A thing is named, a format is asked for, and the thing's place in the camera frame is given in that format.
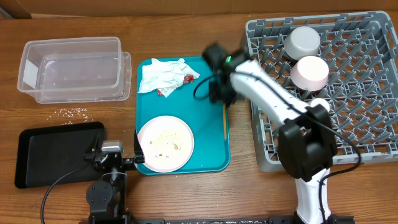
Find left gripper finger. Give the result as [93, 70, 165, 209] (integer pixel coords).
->
[134, 129, 145, 164]
[90, 133, 100, 152]

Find wooden chopstick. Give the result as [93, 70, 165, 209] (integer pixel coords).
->
[222, 103, 227, 141]

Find small pink bowl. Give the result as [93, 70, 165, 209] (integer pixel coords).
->
[290, 56, 329, 91]

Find white paper cup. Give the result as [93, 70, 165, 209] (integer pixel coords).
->
[308, 98, 330, 112]

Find grey bowl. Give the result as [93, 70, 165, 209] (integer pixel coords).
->
[284, 26, 320, 60]

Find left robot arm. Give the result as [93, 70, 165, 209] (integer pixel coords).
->
[84, 133, 145, 223]

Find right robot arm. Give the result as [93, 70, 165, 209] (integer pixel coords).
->
[202, 43, 337, 223]

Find grey dishwasher rack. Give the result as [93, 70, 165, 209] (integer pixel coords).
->
[244, 11, 397, 164]

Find large pink plate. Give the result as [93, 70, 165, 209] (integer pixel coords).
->
[137, 116, 195, 173]

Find rice pile on plate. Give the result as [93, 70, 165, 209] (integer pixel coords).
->
[150, 130, 183, 157]

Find teal serving tray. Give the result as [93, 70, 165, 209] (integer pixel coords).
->
[136, 56, 231, 175]

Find red wrapper scrap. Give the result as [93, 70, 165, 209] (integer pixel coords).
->
[157, 74, 195, 96]

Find spilled rice grains on table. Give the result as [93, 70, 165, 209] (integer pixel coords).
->
[46, 107, 93, 126]

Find black plastic tray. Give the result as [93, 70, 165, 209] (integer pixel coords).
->
[14, 122, 106, 189]

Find crumpled white napkin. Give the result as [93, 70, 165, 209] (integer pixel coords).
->
[138, 58, 200, 98]

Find clear plastic storage bin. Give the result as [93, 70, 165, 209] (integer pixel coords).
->
[17, 37, 132, 104]

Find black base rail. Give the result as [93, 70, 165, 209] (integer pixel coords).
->
[136, 217, 355, 224]

